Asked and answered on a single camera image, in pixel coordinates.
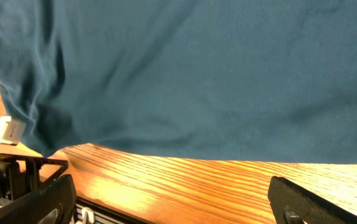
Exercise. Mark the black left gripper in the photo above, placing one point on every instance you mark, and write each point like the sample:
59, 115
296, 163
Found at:
13, 181

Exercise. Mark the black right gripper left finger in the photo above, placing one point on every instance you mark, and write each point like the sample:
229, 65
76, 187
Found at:
56, 201

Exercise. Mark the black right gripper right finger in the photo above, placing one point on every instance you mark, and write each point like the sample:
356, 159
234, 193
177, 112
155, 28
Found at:
292, 204

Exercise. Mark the dark blue shirt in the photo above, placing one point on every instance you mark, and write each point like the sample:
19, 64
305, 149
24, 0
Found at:
222, 80

